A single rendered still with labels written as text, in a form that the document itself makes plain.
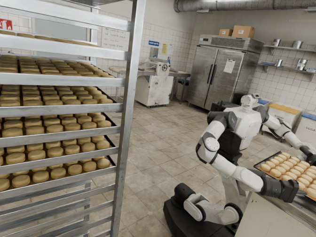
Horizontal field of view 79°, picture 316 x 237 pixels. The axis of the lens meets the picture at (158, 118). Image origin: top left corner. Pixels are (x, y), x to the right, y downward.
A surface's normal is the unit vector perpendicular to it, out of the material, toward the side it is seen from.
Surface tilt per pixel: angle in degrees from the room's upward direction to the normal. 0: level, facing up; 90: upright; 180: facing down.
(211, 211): 90
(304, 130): 93
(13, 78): 90
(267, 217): 90
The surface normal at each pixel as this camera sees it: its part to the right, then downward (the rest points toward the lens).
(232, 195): -0.77, 0.10
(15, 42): 0.55, 0.37
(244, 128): -0.10, 0.26
